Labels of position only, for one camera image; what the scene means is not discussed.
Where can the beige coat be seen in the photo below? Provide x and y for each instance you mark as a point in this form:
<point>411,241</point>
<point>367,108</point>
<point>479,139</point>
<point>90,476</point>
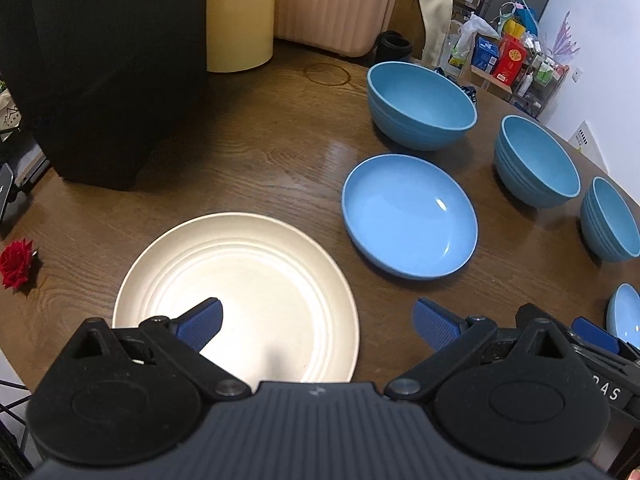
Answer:
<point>435,10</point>

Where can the black cup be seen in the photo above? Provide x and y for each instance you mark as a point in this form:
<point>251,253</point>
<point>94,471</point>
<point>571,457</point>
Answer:
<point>394,46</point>

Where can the light blue shallow plate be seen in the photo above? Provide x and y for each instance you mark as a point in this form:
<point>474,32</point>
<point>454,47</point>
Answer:
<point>410,210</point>

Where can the white wall socket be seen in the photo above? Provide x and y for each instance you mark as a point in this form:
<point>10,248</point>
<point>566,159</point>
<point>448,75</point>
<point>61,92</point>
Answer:
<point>576,75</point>

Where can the brown cardboard box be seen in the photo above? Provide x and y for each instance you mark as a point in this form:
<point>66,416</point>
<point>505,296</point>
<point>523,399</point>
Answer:
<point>492,85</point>

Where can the cream ribbed plate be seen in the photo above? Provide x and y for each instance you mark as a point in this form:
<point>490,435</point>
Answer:
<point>240,270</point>

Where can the blue carton box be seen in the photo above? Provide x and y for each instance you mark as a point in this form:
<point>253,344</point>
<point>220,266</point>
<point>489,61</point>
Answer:
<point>485,55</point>

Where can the brown wooden chair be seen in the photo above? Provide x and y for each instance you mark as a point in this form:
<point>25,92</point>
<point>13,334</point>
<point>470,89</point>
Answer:
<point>407,15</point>

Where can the white plastic bag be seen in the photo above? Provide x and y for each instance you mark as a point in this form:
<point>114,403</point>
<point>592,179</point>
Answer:
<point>472,27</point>

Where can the large black case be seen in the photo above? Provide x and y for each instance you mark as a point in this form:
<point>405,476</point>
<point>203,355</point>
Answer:
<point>100,85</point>

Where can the light blue ribbed bowl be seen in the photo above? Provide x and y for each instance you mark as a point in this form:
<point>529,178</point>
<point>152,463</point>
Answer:
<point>612,220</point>
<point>420,100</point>
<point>537,160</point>

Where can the small light blue dish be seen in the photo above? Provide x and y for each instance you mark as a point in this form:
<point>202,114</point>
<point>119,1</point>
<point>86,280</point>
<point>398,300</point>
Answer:
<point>627,310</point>

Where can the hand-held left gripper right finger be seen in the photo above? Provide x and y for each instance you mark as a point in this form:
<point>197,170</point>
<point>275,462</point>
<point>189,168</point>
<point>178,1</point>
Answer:
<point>435,327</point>

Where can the blue gift bag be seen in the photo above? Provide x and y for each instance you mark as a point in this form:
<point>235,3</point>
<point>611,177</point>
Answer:
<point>522,17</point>

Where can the purple flower wall decoration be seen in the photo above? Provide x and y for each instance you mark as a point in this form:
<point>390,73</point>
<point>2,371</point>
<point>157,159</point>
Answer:
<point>565,37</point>

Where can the white flat board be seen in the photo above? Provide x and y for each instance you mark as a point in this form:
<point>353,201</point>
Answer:
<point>587,142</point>

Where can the phone on tripod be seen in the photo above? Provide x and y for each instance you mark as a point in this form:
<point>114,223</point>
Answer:
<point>15,185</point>

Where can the pink ribbed suitcase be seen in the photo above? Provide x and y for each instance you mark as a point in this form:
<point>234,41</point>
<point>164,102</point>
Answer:
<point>325,5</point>

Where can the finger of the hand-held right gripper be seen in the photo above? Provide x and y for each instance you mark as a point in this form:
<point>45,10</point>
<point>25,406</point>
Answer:
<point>595,335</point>
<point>532,310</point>

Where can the red rose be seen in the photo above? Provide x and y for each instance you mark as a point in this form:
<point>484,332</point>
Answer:
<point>17,265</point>

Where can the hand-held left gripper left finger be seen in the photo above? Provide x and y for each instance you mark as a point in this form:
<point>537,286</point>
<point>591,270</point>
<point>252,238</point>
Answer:
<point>202,322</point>

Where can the red carton box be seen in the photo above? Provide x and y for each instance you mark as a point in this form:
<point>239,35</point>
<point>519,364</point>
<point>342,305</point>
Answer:
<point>510,57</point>

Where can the yellow thermos jug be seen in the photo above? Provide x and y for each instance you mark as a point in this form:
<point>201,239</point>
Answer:
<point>240,20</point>

